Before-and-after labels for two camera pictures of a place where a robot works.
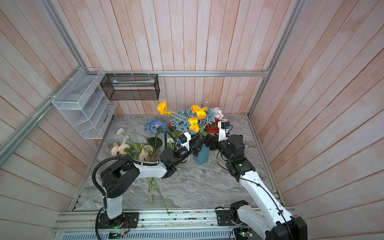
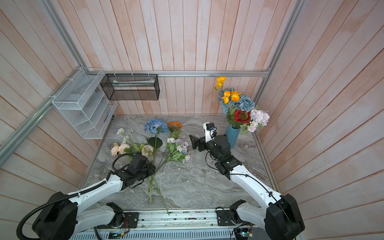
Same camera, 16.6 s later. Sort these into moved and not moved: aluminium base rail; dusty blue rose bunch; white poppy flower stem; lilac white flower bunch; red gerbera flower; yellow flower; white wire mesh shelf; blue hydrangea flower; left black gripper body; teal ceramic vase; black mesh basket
Moved: yellow flower; red gerbera flower; teal ceramic vase; lilac white flower bunch; left black gripper body; dusty blue rose bunch
Not moved: blue hydrangea flower; white poppy flower stem; white wire mesh shelf; black mesh basket; aluminium base rail
